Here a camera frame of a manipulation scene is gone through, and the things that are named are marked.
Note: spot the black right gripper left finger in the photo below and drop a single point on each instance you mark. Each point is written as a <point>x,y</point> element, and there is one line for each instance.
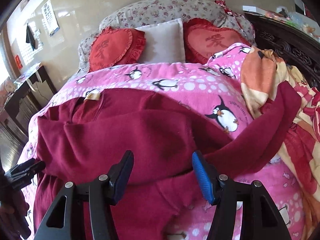
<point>65,216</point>

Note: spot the dark red fleece garment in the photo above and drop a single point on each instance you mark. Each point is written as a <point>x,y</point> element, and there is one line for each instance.
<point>155,124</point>

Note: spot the dark wooden side table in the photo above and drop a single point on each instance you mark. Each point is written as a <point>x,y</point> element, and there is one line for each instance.
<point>24,85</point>

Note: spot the pink penguin blanket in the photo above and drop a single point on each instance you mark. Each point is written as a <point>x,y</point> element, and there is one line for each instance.
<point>211,90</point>

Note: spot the left red heart pillow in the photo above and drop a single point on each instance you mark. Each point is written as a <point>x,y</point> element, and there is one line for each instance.
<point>115,47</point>

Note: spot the red heart pillow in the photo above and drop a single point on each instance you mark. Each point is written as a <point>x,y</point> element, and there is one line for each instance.
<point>115,47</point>
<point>202,40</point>

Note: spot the orange red patterned blanket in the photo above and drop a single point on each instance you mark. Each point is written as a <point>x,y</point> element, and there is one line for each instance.
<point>263,76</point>

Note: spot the white square pillow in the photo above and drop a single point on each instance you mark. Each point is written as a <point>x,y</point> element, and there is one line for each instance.
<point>164,42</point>

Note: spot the dark carved wooden headboard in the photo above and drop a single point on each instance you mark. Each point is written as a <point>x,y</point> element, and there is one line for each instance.
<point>294,46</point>

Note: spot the floral bolster pillow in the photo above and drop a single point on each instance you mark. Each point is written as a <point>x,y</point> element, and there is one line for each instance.
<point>148,12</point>

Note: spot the right red heart pillow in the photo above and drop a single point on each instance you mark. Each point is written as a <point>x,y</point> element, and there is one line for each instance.
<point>202,40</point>

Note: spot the black cloth hanging on wall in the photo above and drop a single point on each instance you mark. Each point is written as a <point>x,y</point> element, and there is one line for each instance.
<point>30,39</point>

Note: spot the eye chart wall poster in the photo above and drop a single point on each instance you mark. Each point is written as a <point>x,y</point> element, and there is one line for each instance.
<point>49,18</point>

